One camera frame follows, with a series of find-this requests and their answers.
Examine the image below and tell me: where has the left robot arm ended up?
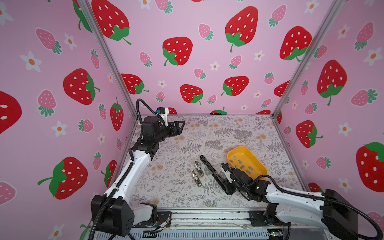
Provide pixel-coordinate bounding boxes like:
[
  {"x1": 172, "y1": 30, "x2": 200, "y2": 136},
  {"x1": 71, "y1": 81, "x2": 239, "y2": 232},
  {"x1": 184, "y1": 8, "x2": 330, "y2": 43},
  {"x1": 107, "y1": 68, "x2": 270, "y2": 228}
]
[{"x1": 88, "y1": 108, "x2": 185, "y2": 240}]

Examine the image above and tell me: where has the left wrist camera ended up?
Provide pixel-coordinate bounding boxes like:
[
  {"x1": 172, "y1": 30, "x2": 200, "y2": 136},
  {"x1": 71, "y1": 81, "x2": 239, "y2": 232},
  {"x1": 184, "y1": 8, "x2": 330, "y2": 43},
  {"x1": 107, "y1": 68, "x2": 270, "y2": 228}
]
[{"x1": 157, "y1": 107, "x2": 169, "y2": 123}]

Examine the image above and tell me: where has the black stapler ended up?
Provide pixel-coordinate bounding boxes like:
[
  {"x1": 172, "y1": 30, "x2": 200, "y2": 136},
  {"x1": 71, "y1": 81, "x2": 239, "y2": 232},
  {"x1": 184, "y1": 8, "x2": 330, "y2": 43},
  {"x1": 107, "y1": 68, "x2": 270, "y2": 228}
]
[{"x1": 200, "y1": 155, "x2": 223, "y2": 188}]

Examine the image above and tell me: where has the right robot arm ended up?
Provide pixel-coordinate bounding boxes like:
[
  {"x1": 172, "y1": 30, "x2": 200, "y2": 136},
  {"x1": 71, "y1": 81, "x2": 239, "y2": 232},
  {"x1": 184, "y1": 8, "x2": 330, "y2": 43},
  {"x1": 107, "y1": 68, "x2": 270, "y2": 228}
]
[{"x1": 222, "y1": 164, "x2": 384, "y2": 240}]

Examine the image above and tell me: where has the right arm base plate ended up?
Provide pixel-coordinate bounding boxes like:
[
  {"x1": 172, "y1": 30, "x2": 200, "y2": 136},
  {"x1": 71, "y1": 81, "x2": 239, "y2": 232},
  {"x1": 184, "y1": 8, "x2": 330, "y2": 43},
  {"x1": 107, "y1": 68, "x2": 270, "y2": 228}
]
[{"x1": 247, "y1": 211, "x2": 284, "y2": 227}]

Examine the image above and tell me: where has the yellow plastic tray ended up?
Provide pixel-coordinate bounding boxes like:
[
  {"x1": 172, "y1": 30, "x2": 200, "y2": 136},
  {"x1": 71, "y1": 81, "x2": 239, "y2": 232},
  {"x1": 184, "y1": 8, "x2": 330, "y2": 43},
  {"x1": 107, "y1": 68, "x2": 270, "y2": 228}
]
[{"x1": 227, "y1": 146, "x2": 268, "y2": 180}]

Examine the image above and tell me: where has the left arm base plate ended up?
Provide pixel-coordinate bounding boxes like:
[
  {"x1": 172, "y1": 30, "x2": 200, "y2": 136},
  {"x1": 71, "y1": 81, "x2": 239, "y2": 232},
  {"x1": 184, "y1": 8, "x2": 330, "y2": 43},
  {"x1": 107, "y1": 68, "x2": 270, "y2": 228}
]
[{"x1": 133, "y1": 211, "x2": 172, "y2": 229}]

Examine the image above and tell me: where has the aluminium frame rail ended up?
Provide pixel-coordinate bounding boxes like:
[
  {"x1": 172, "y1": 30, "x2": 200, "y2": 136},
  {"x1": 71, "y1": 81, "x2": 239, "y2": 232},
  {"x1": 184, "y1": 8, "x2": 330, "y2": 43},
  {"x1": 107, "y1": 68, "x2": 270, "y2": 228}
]
[{"x1": 82, "y1": 207, "x2": 301, "y2": 240}]

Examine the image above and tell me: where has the beige mini stapler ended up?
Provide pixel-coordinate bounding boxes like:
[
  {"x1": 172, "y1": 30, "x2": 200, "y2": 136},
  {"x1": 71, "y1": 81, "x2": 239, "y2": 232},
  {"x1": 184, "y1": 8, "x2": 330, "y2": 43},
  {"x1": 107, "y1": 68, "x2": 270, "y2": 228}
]
[
  {"x1": 192, "y1": 171, "x2": 202, "y2": 187},
  {"x1": 195, "y1": 161, "x2": 205, "y2": 177}
]

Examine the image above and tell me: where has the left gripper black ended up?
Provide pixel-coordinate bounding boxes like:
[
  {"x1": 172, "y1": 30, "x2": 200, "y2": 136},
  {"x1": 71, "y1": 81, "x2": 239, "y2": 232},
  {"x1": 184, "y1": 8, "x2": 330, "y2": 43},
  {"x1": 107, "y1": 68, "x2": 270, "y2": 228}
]
[{"x1": 153, "y1": 121, "x2": 183, "y2": 145}]

